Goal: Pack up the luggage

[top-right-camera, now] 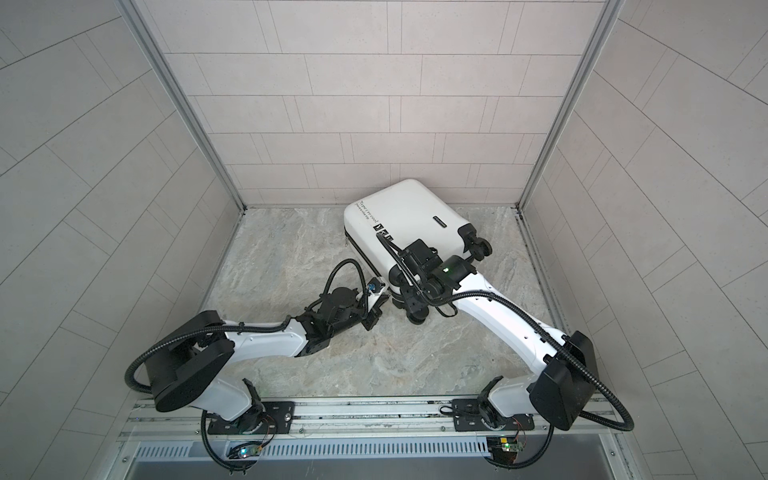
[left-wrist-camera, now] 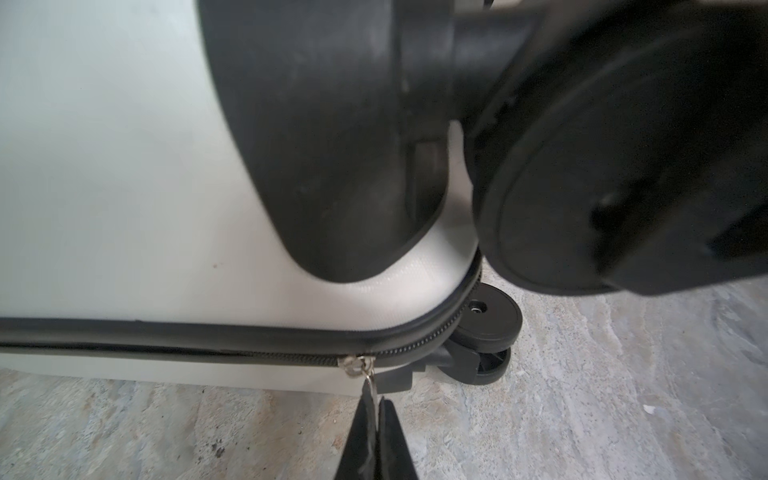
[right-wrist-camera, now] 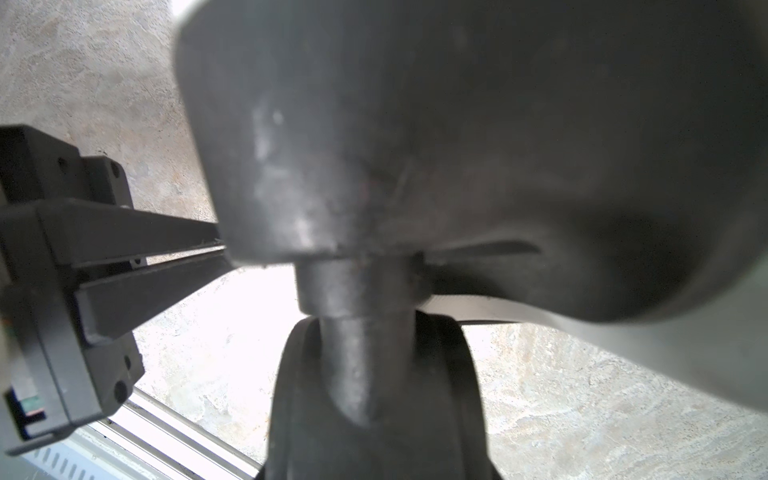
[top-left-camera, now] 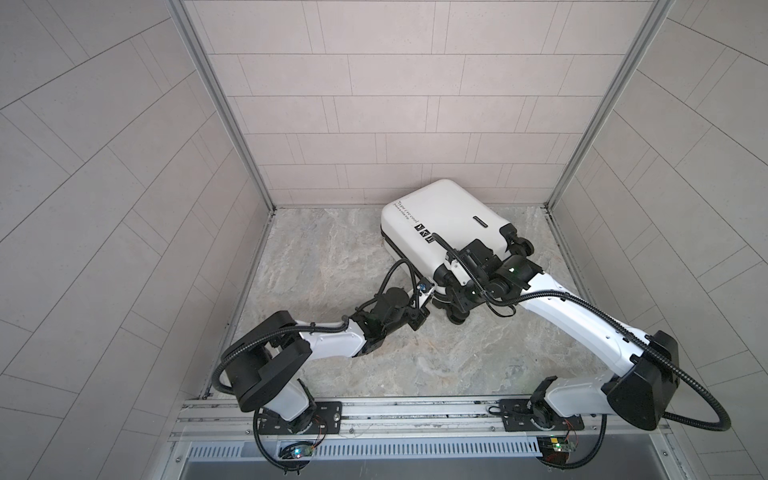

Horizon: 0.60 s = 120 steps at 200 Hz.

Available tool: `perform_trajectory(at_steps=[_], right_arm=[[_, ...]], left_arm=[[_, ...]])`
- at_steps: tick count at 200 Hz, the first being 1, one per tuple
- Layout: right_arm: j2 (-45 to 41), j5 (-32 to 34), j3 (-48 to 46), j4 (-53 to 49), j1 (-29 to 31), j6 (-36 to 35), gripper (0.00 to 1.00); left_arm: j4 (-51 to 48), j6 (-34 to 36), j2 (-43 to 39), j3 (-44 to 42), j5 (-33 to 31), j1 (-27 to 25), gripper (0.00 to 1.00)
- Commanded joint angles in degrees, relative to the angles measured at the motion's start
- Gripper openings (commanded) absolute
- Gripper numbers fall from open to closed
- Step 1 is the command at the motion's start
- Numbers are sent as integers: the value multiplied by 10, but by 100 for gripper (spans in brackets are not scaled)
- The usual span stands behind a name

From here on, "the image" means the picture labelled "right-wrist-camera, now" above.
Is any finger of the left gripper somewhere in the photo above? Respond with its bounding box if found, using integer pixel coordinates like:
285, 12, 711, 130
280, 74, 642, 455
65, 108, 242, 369
75, 250, 234, 345
36, 199, 222, 267

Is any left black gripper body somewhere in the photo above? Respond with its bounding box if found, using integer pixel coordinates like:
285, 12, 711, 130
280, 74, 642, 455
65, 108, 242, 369
1, 125, 144, 456

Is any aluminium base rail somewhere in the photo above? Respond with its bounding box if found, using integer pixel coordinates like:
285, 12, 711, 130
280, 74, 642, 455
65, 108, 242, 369
19, 389, 262, 479

